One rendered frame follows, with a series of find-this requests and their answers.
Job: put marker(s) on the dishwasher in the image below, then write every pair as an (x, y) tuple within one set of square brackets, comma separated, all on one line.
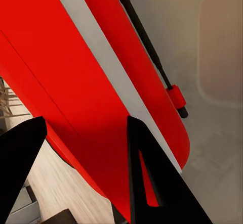
[(25, 198)]

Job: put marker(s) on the coffee table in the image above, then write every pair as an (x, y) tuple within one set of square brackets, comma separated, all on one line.
[(200, 46)]

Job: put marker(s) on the radio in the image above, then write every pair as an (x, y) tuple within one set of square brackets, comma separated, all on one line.
[(85, 66)]

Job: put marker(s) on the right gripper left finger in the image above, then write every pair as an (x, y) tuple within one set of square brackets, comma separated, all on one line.
[(19, 148)]

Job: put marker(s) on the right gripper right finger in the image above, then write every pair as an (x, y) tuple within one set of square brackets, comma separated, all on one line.
[(177, 204)]

